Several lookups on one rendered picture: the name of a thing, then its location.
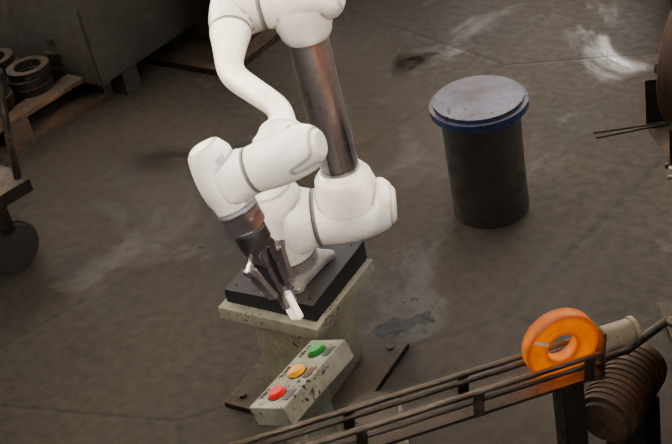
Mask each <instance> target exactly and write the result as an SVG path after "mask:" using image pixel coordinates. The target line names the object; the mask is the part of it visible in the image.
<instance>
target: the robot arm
mask: <svg viewBox="0 0 672 444"><path fill-rule="evenodd" d="M345 4H346V0H211V1H210V6H209V14H208V24H209V36H210V40H211V45H212V50H213V56H214V62H215V67H216V71H217V74H218V76H219V78H220V80H221V81H222V83H223V84H224V85H225V86H226V87H227V88H228V89H229V90H230V91H232V92H233V93H235V94H236V95H237V96H239V97H241V98H242V99H244V100H245V101H247V102H248V103H250V104H251V105H253V106H255V107H256V108H258V109H259V110H261V111H262V112H264V113H265V114H266V115H267V116H268V120H267V121H266V122H264V123H263V124H262V125H261V126H260V128H259V131H258V133H257V135H256V136H255V137H254V139H253V143H252V144H250V145H248V146H246V147H243V148H239V149H233V150H232V148H231V147H230V145H229V144H228V143H227V142H225V141H223V140H222V139H220V138H218V137H211V138H209V139H207V140H205V141H202V142H201V143H199V144H197V145H196V146H195V147H194V148H193V149H192V150H191V151H190V153H189V157H188V164H189V168H190V171H191V174H192V176H193V179H194V182H195V184H196V186H197V188H198V190H199V192H200V194H201V196H202V197H203V199H204V201H205V202H206V203H207V205H208V206H209V207H210V208H211V209H212V210H213V211H214V212H215V213H216V215H217V216H218V219H219V221H220V222H221V224H222V225H223V227H224V229H225V231H226V233H227V234H228V236H229V237H234V240H235V242H236V244H237V246H238V247H239V249H240V251H242V252H243V253H244V255H245V258H246V262H247V263H248V264H247V268H246V270H243V272H242V273H243V275H244V276H246V277H248V278H249V280H250V282H253V283H254V284H255V285H256V286H257V287H258V288H259V291H260V292H261V293H262V294H264V295H265V296H266V297H267V299H269V300H273V299H277V300H278V302H279V304H280V305H281V307H282V309H283V310H286V312H287V313H288V315H289V317H290V319H291V320H301V319H302V318H303V317H304V315H303V313H302V311H301V310H300V308H299V306H298V304H297V302H296V301H297V298H296V296H295V294H299V293H301V292H303V291H304V289H305V287H306V285H307V284H308V283H309V282H310V281H311V280H312V279H313V277H314V276H315V275H316V274H317V273H318V272H319V271H320V270H321V269H322V268H323V267H324V266H325V265H326V264H327V263H328V262H329V261H331V260H332V259H334V258H335V253H334V251H333V250H331V249H320V248H317V247H319V246H321V245H331V244H342V243H349V242H354V241H359V240H363V239H367V238H371V237H373V236H376V235H378V234H380V233H382V232H384V231H386V230H387V229H389V228H390V227H391V226H392V224H394V223H395V222H396V220H397V202H396V192H395V189H394V187H393V186H392V185H391V184H390V182H388V181H387V180H385V179H384V178H382V177H375V175H374V174H373V172H372V171H371V169H370V167H369V165H367V164H366V163H365V162H363V161H361V160H359V159H358V158H357V154H356V150H355V145H354V141H353V137H352V133H351V129H350V125H349V120H348V116H347V112H346V108H345V104H344V100H343V96H342V89H341V85H340V81H339V77H338V73H337V69H336V65H335V60H334V56H333V52H332V48H331V44H330V40H329V36H330V33H331V30H332V22H333V18H336V17H338V16H339V15H340V14H341V13H342V11H343V9H344V6H345ZM269 29H275V30H276V32H277V33H278V35H279V36H280V38H281V39H282V41H283V42H284V43H285V44H286V45H287V46H289V50H290V54H291V58H292V61H293V65H294V69H295V73H296V77H297V81H298V84H299V88H300V92H301V96H302V100H303V104H304V108H305V111H306V115H307V119H308V123H309V124H301V123H300V122H298V121H297V120H296V118H295V114H294V111H293V109H292V107H291V105H290V104H289V102H288V101H287V100H286V99H285V98H284V97H283V96H282V95H281V94H280V93H279V92H277V91H276V90H274V89H273V88H272V87H270V86H269V85H267V84H266V83H265V82H263V81H262V80H260V79H259V78H258V77H256V76H255V75H253V74H252V73H251V72H249V71H248V70H247V69H246V68H245V67H244V58H245V55H246V51H247V48H248V45H249V42H250V39H251V35H253V34H255V33H258V32H261V31H264V30H269ZM319 167H320V170H319V172H318V173H317V175H316V177H315V180H314V182H315V188H313V189H310V188H305V187H300V186H298V184H297V183H296V182H295V181H297V180H299V179H301V178H304V177H306V176H307V175H309V174H311V173H312V172H314V171H315V170H316V169H317V168H319ZM254 267H256V269H255V268H254Z"/></svg>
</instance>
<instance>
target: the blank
mask: <svg viewBox="0 0 672 444"><path fill-rule="evenodd" d="M562 335H571V340H570V342H569V344H568V345H567V346H566V347H565V348H564V349H563V350H561V351H559V352H557V353H548V349H549V346H550V344H551V343H552V342H553V341H554V340H555V339H556V338H558V337H560V336H562ZM597 343H598V333H597V329H596V327H595V325H594V324H593V322H592V321H591V320H590V319H589V318H588V317H587V315H586V314H585V313H583V312H582V311H580V310H577V309H574V308H559V309H555V310H552V311H550V312H547V313H546V314H544V315H542V316H541V317H539V318H538V319H537V320H536V321H535V322H534V323H533V324H532V325H531V326H530V327H529V329H528V330H527V332H526V333H525V335H524V338H523V341H522V345H521V353H522V357H523V360H524V362H525V363H526V365H527V366H528V367H529V369H530V370H531V371H532V372H534V371H537V370H540V369H544V368H547V367H550V366H553V365H556V364H559V363H563V362H566V361H569V360H572V359H575V358H578V357H582V356H585V355H588V354H591V353H594V352H595V350H596V347H597ZM581 364H584V362H583V363H580V364H576V365H573V366H570V367H567V368H564V369H561V370H557V371H554V372H551V373H548V374H545V375H542V376H539V377H543V376H546V375H549V374H552V373H556V372H559V371H562V370H565V369H568V368H571V367H574V366H578V365H581Z"/></svg>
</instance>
